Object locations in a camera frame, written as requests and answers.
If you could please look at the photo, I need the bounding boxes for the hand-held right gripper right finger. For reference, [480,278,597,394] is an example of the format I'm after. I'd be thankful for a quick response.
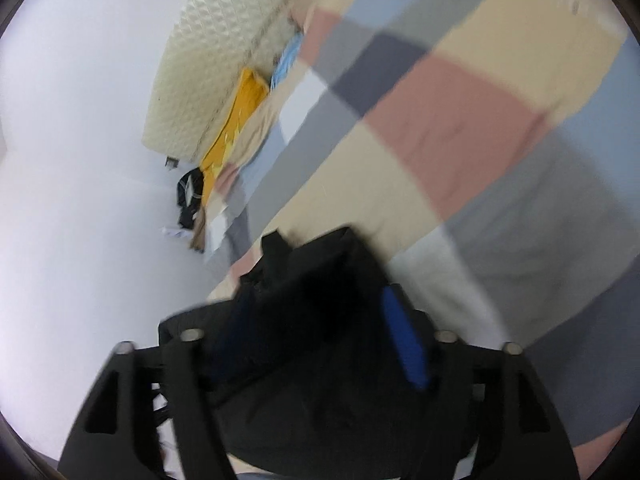
[380,284,581,480]

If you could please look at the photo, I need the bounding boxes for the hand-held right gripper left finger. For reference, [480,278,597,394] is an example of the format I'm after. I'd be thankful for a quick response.
[57,327,241,480]

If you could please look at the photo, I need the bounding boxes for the black puffer jacket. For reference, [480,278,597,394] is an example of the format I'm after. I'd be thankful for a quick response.
[158,227,481,480]

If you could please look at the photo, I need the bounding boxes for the black bag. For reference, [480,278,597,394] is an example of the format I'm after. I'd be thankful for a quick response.
[176,167,206,228]

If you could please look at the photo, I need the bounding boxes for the checked pastel blanket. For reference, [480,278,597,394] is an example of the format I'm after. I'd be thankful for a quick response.
[202,0,640,466]

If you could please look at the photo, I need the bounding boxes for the yellow crown pillow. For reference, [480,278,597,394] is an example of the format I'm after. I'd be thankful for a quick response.
[199,68,271,206]

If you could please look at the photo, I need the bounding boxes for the light blue cloth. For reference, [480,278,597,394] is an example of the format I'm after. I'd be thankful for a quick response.
[270,32,306,93]

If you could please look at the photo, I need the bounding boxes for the cream quilted headboard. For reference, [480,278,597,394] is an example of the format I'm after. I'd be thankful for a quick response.
[142,0,321,158]

